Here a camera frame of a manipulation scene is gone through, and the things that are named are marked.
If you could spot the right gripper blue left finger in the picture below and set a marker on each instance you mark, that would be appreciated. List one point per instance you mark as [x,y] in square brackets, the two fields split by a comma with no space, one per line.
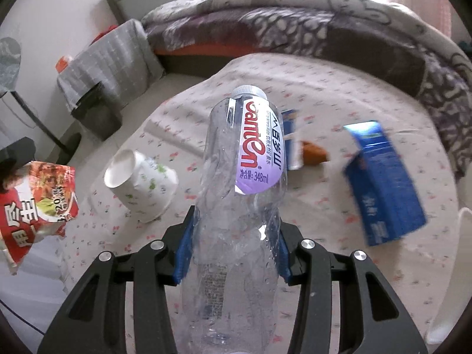
[92,317]

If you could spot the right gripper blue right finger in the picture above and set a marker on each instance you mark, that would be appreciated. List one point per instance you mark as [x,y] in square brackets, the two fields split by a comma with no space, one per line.
[372,317]

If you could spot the red instant noodle cup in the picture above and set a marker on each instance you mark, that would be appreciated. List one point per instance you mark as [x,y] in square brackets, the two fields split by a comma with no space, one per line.
[37,201]

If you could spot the large blue carton box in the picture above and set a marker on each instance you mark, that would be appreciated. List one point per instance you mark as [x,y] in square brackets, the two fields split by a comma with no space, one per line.
[384,192]

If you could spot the white paper cup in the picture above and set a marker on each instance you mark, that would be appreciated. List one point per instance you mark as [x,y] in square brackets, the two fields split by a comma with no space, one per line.
[144,186]

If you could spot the clear plastic water bottle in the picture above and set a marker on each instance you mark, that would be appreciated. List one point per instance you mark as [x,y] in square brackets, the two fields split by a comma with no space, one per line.
[229,301]

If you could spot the small blue white box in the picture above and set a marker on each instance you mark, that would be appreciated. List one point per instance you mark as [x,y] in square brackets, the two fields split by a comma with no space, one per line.
[292,139]

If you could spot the white plastic chair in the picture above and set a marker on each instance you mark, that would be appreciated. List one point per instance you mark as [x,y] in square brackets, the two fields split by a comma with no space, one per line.
[458,292]

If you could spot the orange item on nightstand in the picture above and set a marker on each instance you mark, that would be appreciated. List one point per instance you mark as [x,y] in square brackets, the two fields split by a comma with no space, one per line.
[63,62]

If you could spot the grey checked covered nightstand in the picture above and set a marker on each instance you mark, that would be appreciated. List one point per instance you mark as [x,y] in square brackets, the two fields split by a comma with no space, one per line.
[123,63]

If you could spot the cherry print tablecloth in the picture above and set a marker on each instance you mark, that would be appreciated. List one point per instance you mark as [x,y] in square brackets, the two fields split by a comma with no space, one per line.
[169,124]

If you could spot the red cloth on nightstand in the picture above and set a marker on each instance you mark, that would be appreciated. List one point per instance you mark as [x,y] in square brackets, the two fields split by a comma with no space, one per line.
[104,33]

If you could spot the orange peel piece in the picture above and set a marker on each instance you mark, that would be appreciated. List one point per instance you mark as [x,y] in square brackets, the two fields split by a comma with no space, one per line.
[313,155]

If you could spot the patterned grey purple quilt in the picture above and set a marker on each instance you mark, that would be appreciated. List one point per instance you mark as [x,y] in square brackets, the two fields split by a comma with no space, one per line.
[381,40]

